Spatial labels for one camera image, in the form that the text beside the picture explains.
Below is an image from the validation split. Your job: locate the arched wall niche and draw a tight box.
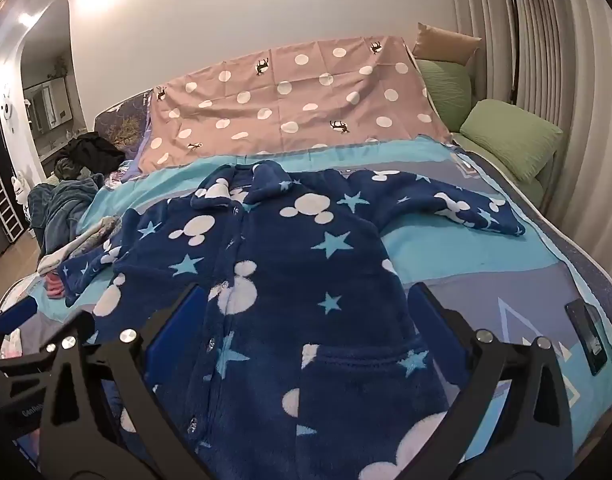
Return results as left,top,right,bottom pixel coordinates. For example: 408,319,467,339
16,0,87,161

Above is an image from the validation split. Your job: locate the green pillow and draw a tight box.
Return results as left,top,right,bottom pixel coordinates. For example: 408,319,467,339
415,58,474,131
458,99,564,183

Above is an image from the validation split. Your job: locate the white ladder shelf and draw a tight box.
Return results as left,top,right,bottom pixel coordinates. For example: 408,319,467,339
0,180,25,256

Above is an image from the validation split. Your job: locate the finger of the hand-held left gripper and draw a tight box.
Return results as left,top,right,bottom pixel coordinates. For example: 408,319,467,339
0,297,39,361

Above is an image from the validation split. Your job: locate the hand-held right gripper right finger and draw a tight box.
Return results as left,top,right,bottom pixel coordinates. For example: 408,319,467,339
407,281,587,480

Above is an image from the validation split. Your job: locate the grey-blue blanket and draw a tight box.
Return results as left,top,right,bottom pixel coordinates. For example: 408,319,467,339
27,177,99,256

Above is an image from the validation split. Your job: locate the beige pillow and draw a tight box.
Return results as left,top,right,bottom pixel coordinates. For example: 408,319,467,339
412,22,482,66

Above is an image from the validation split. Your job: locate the dark printed quilt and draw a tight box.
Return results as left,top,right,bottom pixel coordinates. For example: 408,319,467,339
94,91,154,156

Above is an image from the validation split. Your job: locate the white ribbed headboard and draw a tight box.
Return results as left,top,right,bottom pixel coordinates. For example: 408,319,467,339
446,0,612,261

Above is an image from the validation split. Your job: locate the pink polka dot cloth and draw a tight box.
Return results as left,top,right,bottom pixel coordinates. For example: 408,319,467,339
136,35,454,173

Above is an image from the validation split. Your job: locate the pile of black clothes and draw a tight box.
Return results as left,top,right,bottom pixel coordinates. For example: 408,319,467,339
53,131,127,181

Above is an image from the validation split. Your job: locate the blue and grey bed sheet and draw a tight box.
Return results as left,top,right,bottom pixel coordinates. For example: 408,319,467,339
0,135,612,461

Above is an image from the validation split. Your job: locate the navy fleece star-print pajama top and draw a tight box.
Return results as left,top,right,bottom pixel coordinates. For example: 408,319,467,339
56,159,527,480

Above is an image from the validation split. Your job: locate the black phone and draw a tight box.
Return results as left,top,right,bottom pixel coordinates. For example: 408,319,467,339
565,299,608,377

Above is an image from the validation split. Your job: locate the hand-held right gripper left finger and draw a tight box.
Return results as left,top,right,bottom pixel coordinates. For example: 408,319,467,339
37,282,214,480

